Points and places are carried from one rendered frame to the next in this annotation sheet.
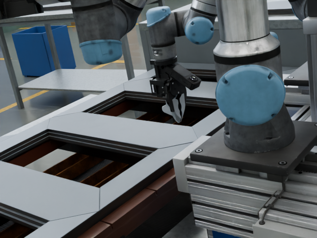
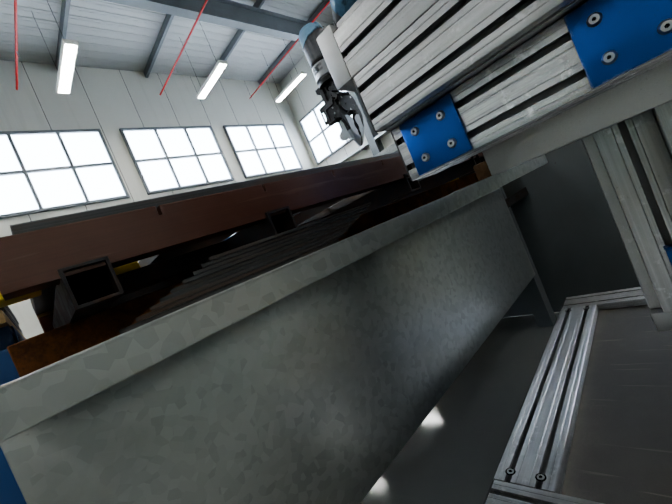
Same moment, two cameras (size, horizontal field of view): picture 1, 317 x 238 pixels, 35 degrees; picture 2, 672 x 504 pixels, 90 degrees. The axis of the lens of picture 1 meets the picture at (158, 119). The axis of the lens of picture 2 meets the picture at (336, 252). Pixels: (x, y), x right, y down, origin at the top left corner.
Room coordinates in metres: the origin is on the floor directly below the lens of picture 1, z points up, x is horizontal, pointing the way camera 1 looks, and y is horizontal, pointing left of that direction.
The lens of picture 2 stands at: (0.51, 0.04, 0.68)
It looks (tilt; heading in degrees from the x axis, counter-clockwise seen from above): 1 degrees down; 5
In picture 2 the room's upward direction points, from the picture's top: 23 degrees counter-clockwise
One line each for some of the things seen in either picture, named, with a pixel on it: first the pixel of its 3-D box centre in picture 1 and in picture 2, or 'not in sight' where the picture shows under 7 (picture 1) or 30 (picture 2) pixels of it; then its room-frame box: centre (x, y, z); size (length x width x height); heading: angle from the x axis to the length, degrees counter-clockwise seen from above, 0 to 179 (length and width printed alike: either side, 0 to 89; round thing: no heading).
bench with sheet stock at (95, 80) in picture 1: (85, 53); not in sight; (4.87, 0.59, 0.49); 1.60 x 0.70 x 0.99; 53
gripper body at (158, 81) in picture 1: (166, 76); (335, 100); (1.52, -0.05, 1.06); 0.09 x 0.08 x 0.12; 47
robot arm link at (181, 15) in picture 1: (194, 22); not in sight; (1.49, -0.16, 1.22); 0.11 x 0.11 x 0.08; 89
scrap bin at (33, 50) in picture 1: (44, 51); not in sight; (6.45, 1.29, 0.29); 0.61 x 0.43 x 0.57; 49
